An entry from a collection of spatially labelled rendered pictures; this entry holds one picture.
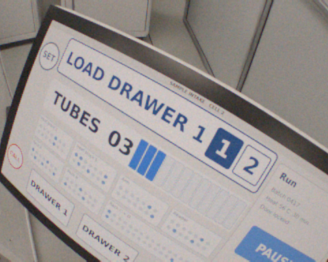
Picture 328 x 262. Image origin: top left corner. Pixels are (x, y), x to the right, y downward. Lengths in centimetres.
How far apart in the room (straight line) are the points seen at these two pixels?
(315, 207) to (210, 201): 12
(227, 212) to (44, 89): 29
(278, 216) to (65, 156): 28
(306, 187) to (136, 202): 20
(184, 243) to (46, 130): 24
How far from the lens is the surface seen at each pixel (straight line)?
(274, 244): 38
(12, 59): 237
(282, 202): 36
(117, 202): 41
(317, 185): 35
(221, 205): 36
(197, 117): 35
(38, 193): 50
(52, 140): 45
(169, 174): 37
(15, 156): 52
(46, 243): 153
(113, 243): 44
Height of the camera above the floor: 143
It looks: 53 degrees down
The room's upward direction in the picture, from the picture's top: 11 degrees clockwise
